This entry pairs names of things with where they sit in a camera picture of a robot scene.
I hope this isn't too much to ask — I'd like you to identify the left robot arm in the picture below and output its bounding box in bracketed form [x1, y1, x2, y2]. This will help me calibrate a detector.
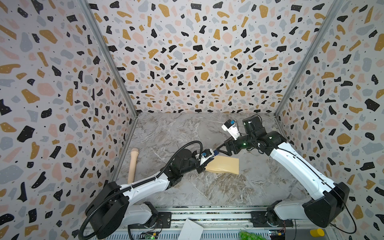
[78, 149, 219, 240]

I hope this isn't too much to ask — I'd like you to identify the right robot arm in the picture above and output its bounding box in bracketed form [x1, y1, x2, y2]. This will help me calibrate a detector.
[217, 115, 350, 228]

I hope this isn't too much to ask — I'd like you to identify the wooden roller pin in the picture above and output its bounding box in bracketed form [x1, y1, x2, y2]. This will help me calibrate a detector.
[127, 148, 139, 184]

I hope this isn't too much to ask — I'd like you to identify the white paper sheet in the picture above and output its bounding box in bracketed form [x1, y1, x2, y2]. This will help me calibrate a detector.
[178, 219, 204, 240]

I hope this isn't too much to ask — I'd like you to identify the green plastic object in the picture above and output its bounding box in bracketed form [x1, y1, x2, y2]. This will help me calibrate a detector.
[239, 231, 266, 240]

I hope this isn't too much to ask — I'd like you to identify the small circuit board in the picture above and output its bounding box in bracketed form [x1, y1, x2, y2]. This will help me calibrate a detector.
[138, 231, 160, 240]

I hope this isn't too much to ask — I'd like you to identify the right circuit board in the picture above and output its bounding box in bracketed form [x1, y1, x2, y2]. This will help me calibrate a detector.
[269, 230, 286, 240]

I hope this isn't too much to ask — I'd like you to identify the yellow round object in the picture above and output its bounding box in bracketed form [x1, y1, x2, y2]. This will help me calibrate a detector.
[310, 229, 325, 238]

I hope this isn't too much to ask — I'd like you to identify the black corrugated cable conduit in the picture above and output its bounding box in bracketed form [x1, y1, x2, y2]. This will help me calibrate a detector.
[77, 140, 204, 240]

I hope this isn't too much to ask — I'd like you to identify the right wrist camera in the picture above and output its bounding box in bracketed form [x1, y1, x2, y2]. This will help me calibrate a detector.
[222, 120, 241, 140]

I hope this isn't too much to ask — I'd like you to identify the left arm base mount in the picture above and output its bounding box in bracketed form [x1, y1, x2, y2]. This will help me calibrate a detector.
[144, 212, 172, 229]

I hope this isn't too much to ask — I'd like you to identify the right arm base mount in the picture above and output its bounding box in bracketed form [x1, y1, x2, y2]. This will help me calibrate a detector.
[251, 211, 294, 228]

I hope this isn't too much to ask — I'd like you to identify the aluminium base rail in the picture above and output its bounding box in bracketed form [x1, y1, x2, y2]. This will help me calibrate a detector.
[105, 206, 318, 240]

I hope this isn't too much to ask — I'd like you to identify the right aluminium corner post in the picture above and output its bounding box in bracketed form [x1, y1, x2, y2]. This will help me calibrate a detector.
[274, 0, 343, 120]

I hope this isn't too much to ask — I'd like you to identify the aluminium corner post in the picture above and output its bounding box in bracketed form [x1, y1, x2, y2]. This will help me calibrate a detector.
[78, 0, 138, 120]
[274, 0, 343, 120]

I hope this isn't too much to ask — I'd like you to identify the left aluminium corner post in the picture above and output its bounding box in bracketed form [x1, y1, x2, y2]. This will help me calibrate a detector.
[78, 0, 138, 120]

